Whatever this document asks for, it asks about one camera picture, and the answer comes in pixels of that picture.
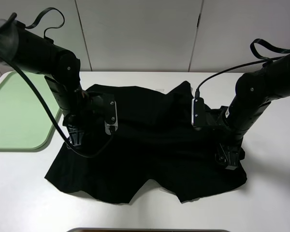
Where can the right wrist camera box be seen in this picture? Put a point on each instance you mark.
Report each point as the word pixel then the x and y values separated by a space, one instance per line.
pixel 198 117

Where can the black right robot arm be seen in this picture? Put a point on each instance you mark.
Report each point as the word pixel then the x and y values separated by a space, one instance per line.
pixel 254 92

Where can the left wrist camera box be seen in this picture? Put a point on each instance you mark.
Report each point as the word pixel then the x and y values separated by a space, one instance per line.
pixel 104 104

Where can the black short sleeve shirt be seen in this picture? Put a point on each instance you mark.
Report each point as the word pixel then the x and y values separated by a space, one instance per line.
pixel 154 140

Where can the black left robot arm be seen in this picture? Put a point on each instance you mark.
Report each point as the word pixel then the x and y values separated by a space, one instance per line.
pixel 27 52

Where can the green plastic tray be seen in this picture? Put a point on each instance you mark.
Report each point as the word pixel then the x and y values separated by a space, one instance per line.
pixel 24 124

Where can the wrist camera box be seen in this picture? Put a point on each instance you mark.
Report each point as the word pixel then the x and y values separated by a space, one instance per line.
pixel 198 117
pixel 104 104

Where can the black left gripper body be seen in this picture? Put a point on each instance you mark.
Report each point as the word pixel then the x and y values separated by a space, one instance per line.
pixel 78 126

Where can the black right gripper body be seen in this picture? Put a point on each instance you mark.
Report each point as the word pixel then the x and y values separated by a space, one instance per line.
pixel 228 153

